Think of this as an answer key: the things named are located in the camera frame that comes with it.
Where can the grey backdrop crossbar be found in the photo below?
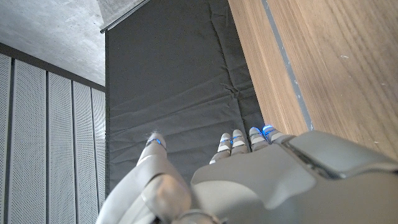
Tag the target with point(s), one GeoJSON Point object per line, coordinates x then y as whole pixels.
{"type": "Point", "coordinates": [124, 17]}

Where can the black backdrop curtain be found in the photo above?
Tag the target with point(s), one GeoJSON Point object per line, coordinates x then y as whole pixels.
{"type": "Point", "coordinates": [177, 77]}

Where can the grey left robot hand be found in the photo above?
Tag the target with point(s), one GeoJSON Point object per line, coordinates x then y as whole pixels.
{"type": "Point", "coordinates": [264, 186]}

